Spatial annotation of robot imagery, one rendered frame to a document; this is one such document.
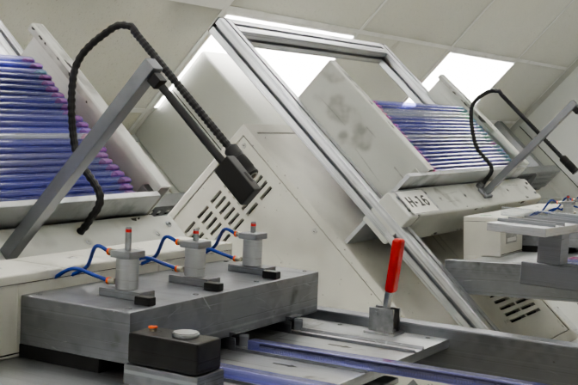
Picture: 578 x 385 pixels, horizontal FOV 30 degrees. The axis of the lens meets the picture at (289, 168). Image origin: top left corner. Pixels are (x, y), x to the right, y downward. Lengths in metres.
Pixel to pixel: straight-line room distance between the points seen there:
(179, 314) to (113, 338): 0.08
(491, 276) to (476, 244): 0.22
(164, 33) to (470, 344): 3.32
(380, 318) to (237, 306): 0.18
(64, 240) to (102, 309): 0.30
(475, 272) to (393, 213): 0.19
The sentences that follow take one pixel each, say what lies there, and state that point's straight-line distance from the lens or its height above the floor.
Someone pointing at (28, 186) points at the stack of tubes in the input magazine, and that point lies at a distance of 1.27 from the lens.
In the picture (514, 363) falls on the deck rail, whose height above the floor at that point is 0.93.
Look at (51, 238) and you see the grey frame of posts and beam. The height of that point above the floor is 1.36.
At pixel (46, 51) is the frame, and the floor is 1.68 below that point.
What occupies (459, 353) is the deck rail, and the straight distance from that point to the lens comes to 1.21.
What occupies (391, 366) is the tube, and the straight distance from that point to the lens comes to 1.03.
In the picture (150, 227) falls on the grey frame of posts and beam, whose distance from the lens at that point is 1.41.
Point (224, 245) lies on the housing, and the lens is 1.32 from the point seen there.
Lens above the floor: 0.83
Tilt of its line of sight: 20 degrees up
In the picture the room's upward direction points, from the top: 40 degrees counter-clockwise
